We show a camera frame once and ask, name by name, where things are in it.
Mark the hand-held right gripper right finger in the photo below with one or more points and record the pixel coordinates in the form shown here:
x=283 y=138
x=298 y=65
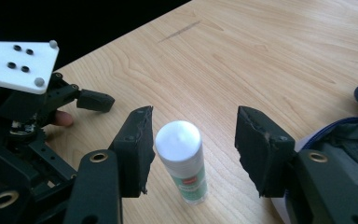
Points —
x=261 y=152

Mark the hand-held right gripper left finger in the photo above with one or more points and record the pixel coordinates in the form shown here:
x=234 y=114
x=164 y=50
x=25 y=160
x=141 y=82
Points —
x=135 y=155

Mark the white glue stick green label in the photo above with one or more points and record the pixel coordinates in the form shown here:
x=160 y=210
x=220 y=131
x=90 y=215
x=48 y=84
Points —
x=181 y=155

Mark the blue and grey pencil case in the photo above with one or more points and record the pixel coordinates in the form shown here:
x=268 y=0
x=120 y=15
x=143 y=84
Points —
x=345 y=146

